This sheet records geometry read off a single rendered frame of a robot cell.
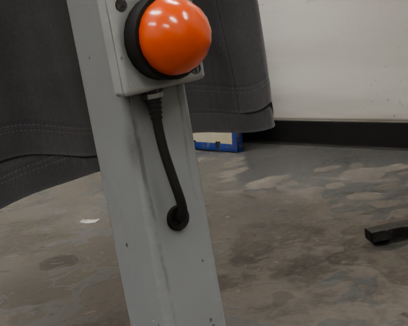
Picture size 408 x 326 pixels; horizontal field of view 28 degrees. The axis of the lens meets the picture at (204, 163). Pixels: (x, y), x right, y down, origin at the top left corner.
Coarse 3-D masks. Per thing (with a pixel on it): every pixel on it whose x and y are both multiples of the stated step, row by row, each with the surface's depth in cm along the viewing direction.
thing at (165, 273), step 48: (96, 0) 40; (96, 48) 41; (96, 96) 42; (96, 144) 44; (144, 144) 41; (192, 144) 43; (144, 192) 42; (192, 192) 43; (144, 240) 42; (192, 240) 44; (144, 288) 44; (192, 288) 44
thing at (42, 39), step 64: (0, 0) 67; (64, 0) 71; (192, 0) 80; (256, 0) 83; (0, 64) 68; (64, 64) 70; (256, 64) 83; (0, 128) 68; (64, 128) 70; (192, 128) 81; (256, 128) 84; (0, 192) 69
